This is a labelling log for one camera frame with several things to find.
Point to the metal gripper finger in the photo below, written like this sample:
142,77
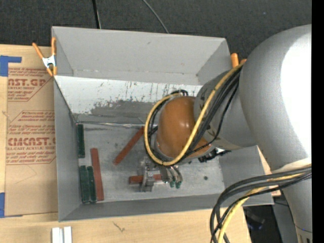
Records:
147,185
142,168

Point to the red-brown block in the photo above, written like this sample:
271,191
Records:
97,173
127,147
134,179

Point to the dark green flat block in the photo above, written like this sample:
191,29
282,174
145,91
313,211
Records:
92,183
81,140
84,183

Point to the grey metal bin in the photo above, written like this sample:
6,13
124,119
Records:
131,54

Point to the brown cardboard board, red print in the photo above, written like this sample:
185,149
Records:
27,125

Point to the black cylinder on white bracket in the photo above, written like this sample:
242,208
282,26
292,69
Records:
208,157

